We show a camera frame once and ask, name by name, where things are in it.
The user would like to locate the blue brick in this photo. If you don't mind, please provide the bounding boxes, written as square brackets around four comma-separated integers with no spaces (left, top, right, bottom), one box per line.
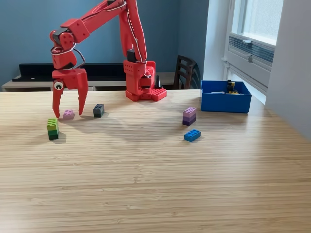
[183,129,202,143]

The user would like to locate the white window frame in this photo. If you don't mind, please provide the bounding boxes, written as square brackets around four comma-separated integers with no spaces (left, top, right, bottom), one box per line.
[228,0,285,47]

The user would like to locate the green brick stack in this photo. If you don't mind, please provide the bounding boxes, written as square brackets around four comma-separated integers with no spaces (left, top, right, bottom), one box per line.
[46,117,60,141]

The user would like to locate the purple brick stack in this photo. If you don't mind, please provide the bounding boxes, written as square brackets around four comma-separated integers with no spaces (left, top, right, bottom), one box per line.
[182,106,197,126]

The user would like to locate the grey window vent grille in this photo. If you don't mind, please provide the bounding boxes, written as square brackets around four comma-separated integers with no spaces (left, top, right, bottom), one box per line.
[228,35,276,64]

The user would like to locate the blue plastic bin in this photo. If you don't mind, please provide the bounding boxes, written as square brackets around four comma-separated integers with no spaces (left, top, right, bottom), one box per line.
[200,80,252,114]

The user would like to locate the dark grey brick stack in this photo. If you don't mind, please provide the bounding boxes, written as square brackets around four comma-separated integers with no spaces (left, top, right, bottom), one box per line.
[93,103,105,118]

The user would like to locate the pale wooden sideboard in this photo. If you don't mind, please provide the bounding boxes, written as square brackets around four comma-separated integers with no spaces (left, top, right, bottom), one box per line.
[1,71,182,92]

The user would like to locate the yellow toy digger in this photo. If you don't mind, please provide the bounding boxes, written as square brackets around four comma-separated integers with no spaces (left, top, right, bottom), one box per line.
[225,79,240,95]

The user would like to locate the dark wooden chair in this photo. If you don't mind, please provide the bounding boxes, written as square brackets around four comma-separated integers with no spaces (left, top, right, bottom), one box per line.
[173,55,201,90]

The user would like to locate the thin robot motor cable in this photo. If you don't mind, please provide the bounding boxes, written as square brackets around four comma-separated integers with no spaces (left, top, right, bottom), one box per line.
[72,47,86,70]

